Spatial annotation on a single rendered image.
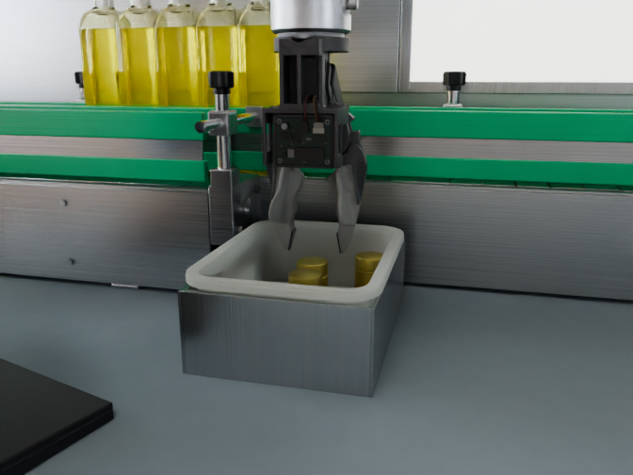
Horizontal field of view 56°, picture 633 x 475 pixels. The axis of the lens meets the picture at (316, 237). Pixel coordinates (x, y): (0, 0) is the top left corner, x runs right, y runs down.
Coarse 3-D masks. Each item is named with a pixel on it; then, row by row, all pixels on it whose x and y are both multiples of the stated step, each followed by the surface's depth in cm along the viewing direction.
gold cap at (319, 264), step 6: (300, 258) 65; (306, 258) 65; (312, 258) 65; (318, 258) 65; (324, 258) 65; (300, 264) 63; (306, 264) 63; (312, 264) 63; (318, 264) 63; (324, 264) 63; (318, 270) 63; (324, 270) 63; (324, 276) 64; (324, 282) 64
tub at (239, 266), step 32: (256, 224) 68; (320, 224) 69; (224, 256) 58; (256, 256) 67; (288, 256) 70; (320, 256) 69; (352, 256) 68; (384, 256) 56; (224, 288) 50; (256, 288) 49; (288, 288) 48; (320, 288) 48; (352, 288) 48
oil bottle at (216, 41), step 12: (204, 12) 76; (216, 12) 75; (228, 12) 75; (204, 24) 76; (216, 24) 75; (228, 24) 75; (204, 36) 76; (216, 36) 76; (228, 36) 75; (204, 48) 77; (216, 48) 76; (228, 48) 76; (204, 60) 77; (216, 60) 77; (228, 60) 76; (204, 72) 77; (204, 84) 78; (204, 96) 78
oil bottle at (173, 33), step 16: (160, 16) 77; (176, 16) 76; (192, 16) 77; (160, 32) 77; (176, 32) 77; (192, 32) 77; (160, 48) 78; (176, 48) 77; (192, 48) 77; (160, 64) 78; (176, 64) 78; (192, 64) 78; (160, 80) 79; (176, 80) 79; (192, 80) 78; (160, 96) 80; (176, 96) 79; (192, 96) 79
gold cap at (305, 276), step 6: (294, 270) 61; (300, 270) 61; (306, 270) 61; (312, 270) 61; (288, 276) 60; (294, 276) 59; (300, 276) 59; (306, 276) 59; (312, 276) 59; (318, 276) 59; (288, 282) 60; (294, 282) 59; (300, 282) 58; (306, 282) 58; (312, 282) 59; (318, 282) 59
